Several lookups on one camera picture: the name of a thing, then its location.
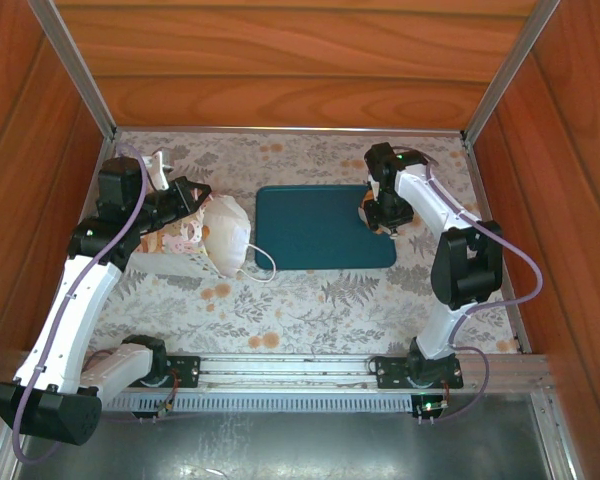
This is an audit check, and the cartoon animal print paper bag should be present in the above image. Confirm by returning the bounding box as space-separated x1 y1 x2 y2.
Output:
129 193 277 284

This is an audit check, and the teal plastic tray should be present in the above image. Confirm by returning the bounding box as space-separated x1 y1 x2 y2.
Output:
254 184 398 271

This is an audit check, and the aluminium side edge strip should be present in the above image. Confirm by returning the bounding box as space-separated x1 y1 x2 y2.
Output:
461 137 532 354

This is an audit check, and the aluminium back edge strip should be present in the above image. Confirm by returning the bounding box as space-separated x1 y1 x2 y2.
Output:
113 125 467 137

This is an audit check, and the floral patterned table mat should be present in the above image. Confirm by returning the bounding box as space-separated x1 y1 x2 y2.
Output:
59 128 529 357

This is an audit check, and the circuit board with green light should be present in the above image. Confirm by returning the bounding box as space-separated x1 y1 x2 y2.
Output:
412 393 452 420

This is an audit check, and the galvanised metal sheet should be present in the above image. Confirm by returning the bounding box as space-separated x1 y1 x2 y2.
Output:
12 408 559 480

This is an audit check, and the aluminium frame post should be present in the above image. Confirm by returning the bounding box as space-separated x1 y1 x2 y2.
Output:
461 0 564 145
27 0 119 142

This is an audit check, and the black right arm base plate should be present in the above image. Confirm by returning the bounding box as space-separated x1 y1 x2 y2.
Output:
369 354 465 391

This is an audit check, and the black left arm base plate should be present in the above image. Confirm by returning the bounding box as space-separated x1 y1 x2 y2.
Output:
163 353 202 389

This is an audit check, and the aluminium mounting rail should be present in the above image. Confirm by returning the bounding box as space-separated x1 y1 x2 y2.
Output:
14 351 554 397

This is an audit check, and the white slotted cable duct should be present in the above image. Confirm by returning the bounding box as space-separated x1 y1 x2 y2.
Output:
102 392 417 414

